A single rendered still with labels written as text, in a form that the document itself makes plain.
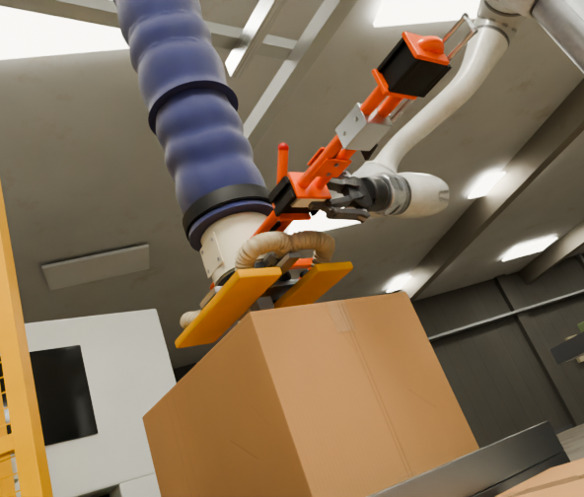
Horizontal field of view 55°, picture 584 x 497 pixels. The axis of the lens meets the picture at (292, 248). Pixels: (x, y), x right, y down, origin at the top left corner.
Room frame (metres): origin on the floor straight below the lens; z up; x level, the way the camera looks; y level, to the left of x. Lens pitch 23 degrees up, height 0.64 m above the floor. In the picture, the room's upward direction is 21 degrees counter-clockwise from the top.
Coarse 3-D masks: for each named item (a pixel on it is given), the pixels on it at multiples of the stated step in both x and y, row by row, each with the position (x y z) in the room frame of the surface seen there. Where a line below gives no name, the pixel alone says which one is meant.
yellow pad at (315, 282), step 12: (324, 264) 1.11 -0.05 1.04; (336, 264) 1.13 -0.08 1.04; (348, 264) 1.15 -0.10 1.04; (300, 276) 1.20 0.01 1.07; (312, 276) 1.12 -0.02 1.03; (324, 276) 1.14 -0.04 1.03; (336, 276) 1.17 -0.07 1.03; (300, 288) 1.16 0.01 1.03; (312, 288) 1.18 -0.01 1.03; (324, 288) 1.21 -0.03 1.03; (276, 300) 1.30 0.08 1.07; (288, 300) 1.20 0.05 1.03; (300, 300) 1.23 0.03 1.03; (312, 300) 1.26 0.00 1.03
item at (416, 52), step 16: (400, 48) 0.71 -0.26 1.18; (416, 48) 0.68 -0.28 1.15; (384, 64) 0.73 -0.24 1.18; (400, 64) 0.72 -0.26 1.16; (416, 64) 0.70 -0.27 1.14; (432, 64) 0.72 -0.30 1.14; (384, 80) 0.74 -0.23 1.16; (400, 80) 0.72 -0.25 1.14; (416, 80) 0.74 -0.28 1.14; (432, 80) 0.76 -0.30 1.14; (400, 96) 0.76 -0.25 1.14; (416, 96) 0.78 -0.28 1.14
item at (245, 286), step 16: (240, 272) 0.98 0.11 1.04; (256, 272) 1.00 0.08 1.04; (272, 272) 1.02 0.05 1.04; (224, 288) 1.02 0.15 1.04; (240, 288) 1.02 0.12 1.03; (256, 288) 1.06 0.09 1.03; (208, 304) 1.08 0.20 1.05; (224, 304) 1.07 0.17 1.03; (240, 304) 1.11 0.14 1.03; (192, 320) 1.15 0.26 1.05; (208, 320) 1.13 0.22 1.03; (224, 320) 1.17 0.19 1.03; (192, 336) 1.19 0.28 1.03; (208, 336) 1.23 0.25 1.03
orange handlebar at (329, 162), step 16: (432, 48) 0.70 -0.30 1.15; (384, 96) 0.77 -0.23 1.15; (368, 112) 0.80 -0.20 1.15; (384, 112) 0.82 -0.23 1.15; (336, 144) 0.86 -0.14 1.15; (320, 160) 0.90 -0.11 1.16; (336, 160) 0.90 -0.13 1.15; (304, 176) 0.94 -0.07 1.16; (320, 176) 0.93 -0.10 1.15; (336, 176) 0.95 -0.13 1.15; (272, 224) 1.06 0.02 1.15; (288, 224) 1.08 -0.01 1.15
